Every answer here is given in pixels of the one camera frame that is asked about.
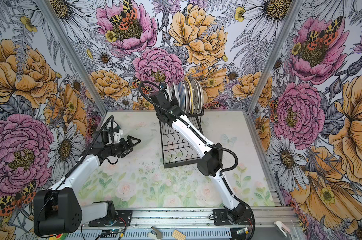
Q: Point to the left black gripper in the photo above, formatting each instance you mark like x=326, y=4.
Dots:
x=129, y=138

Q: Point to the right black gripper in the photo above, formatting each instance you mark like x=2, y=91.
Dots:
x=175, y=100

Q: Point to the blue white striped plate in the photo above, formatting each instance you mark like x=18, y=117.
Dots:
x=184, y=102

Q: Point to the small green rimmed plate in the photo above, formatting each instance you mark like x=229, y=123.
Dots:
x=176, y=93

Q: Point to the yellow woven square plate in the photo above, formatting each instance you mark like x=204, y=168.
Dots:
x=193, y=108

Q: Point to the white plate red characters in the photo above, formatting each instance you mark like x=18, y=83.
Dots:
x=188, y=91

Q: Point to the black wire dish rack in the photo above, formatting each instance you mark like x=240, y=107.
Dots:
x=177, y=151

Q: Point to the white floral plate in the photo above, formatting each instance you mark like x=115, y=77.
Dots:
x=202, y=96

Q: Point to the orange sunburst plate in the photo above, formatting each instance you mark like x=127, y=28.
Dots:
x=169, y=92

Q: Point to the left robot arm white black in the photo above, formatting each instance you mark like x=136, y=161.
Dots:
x=57, y=210

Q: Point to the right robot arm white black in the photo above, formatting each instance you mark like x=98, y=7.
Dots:
x=214, y=161

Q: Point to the grey clip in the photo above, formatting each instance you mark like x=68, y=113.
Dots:
x=155, y=234

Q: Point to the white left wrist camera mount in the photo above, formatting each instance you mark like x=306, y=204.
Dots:
x=115, y=136

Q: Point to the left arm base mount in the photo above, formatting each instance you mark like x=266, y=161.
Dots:
x=122, y=218

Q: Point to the aluminium front rail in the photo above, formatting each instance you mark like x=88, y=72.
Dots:
x=181, y=218

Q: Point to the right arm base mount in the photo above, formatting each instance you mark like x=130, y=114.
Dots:
x=224, y=217

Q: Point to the white handle object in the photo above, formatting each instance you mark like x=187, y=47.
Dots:
x=282, y=229

